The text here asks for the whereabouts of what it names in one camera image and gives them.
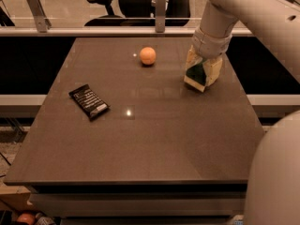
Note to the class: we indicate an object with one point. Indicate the black rxbar chocolate wrapper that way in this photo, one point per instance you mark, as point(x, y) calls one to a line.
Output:
point(90, 103)

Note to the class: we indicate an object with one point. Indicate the orange ball under table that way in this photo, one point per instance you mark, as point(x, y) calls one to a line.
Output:
point(27, 218)

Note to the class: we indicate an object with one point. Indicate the black office chair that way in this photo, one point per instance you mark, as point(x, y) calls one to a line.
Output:
point(141, 13)

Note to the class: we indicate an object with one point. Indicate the orange fruit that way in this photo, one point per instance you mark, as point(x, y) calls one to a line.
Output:
point(148, 56)

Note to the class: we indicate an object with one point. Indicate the left metal railing bracket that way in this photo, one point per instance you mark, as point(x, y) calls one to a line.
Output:
point(42, 23)

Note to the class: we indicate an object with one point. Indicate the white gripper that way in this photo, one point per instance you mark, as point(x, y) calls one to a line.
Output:
point(208, 47)

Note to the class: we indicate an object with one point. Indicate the green and yellow sponge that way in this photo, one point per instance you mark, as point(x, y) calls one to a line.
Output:
point(195, 76)

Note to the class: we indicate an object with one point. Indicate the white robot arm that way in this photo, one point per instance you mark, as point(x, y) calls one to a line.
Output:
point(273, 185)

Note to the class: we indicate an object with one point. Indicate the middle metal railing bracket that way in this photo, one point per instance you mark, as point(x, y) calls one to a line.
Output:
point(160, 16)

